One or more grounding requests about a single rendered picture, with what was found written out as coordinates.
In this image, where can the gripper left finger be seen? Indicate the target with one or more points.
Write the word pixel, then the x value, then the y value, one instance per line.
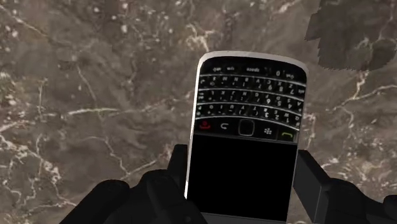
pixel 149 198

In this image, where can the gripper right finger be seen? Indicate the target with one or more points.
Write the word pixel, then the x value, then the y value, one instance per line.
pixel 322 192

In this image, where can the black keypad phone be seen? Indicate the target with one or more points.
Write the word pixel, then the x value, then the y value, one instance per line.
pixel 248 136

